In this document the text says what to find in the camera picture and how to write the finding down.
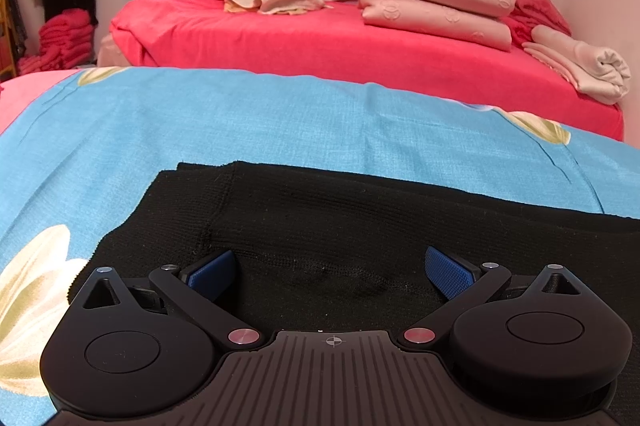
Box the black pants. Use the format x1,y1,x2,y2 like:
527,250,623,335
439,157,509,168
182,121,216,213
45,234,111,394
64,160,640,426

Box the blue floral bed sheet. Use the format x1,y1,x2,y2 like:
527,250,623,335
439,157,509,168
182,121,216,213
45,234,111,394
0,66,640,426

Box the lower pink folded quilt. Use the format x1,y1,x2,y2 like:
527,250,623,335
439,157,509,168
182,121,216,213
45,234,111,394
358,0,512,52

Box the pink blanket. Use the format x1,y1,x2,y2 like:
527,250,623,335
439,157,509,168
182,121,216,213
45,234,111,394
1,69,81,134

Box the red pillow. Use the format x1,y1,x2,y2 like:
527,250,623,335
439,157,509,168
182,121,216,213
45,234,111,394
501,0,572,48

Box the stack of red clothes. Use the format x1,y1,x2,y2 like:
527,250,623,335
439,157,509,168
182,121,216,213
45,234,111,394
17,8,94,74

